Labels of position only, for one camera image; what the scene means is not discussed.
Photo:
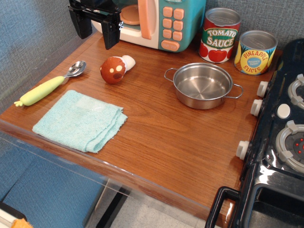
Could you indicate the brown plush mushroom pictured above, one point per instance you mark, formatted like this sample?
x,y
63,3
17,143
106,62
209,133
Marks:
x,y
114,68

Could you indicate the white stove knob middle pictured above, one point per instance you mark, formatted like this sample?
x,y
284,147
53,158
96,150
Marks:
x,y
256,106

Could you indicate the white stove knob top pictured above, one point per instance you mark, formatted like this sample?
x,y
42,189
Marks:
x,y
262,89

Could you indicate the silver steel pot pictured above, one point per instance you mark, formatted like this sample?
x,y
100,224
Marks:
x,y
203,86

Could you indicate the tomato sauce can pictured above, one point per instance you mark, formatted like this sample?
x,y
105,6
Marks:
x,y
220,30

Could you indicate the white stove knob bottom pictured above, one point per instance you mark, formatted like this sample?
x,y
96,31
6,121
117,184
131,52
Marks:
x,y
242,149

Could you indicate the yellow handled spoon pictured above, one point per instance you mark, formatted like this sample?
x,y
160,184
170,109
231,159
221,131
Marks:
x,y
44,89

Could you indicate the pineapple slices can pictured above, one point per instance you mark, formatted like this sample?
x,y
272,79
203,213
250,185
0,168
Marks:
x,y
255,52

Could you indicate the white stove knob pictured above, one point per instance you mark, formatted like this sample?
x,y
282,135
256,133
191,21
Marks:
x,y
256,106
242,149
262,89

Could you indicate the orange object at corner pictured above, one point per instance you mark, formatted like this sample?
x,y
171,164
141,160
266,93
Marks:
x,y
21,223

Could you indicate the black toy stove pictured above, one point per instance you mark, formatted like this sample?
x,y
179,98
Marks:
x,y
271,193

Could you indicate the teal toy microwave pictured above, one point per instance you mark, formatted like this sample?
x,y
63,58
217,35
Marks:
x,y
168,25

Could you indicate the light blue rag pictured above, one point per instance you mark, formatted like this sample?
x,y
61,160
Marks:
x,y
81,122

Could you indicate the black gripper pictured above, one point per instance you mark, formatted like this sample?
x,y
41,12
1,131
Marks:
x,y
105,11

